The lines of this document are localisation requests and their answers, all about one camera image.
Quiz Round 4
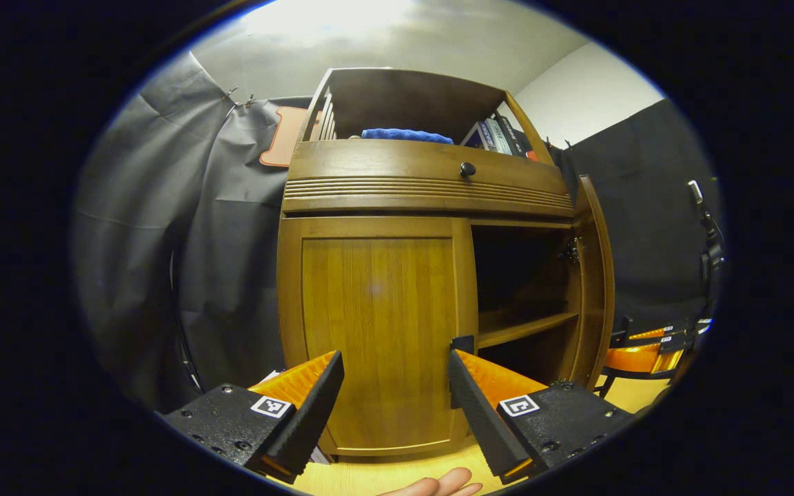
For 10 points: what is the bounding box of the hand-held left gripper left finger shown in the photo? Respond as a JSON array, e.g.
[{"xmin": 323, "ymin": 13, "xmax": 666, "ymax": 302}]
[{"xmin": 161, "ymin": 350, "xmax": 345, "ymax": 485}]

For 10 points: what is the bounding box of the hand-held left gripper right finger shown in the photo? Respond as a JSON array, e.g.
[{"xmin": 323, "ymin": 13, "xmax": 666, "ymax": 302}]
[{"xmin": 447, "ymin": 349, "xmax": 636, "ymax": 485}]

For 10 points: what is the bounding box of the wooden shoe cabinet door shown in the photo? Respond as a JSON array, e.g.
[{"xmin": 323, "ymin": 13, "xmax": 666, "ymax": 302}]
[
  {"xmin": 278, "ymin": 216, "xmax": 479, "ymax": 457},
  {"xmin": 562, "ymin": 174, "xmax": 617, "ymax": 391}
]

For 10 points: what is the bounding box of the wooden double-door shoe cabinet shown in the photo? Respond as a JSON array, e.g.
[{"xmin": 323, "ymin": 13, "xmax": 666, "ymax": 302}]
[{"xmin": 276, "ymin": 67, "xmax": 585, "ymax": 459}]

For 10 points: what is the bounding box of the wooden cabinet drawer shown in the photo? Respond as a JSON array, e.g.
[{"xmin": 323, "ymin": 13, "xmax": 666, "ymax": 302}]
[{"xmin": 285, "ymin": 140, "xmax": 573, "ymax": 198}]

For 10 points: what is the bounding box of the wooden inner shelf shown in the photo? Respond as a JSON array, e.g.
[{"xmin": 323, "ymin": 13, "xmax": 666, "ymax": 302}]
[{"xmin": 477, "ymin": 310, "xmax": 581, "ymax": 349}]

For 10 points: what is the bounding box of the black backdrop cloth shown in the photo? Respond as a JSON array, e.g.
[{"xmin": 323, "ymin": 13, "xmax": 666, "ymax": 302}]
[{"xmin": 72, "ymin": 52, "xmax": 726, "ymax": 414}]

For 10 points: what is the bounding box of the pale spine book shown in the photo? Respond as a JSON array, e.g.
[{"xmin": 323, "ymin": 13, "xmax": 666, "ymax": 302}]
[{"xmin": 478, "ymin": 118, "xmax": 512, "ymax": 156}]

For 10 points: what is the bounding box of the blue folded towel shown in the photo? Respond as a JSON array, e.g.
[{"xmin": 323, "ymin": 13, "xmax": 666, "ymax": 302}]
[{"xmin": 361, "ymin": 127, "xmax": 455, "ymax": 146}]

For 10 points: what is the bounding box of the black hanging cable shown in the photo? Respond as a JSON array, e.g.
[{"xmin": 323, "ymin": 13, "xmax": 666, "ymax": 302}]
[{"xmin": 170, "ymin": 248, "xmax": 205, "ymax": 395}]

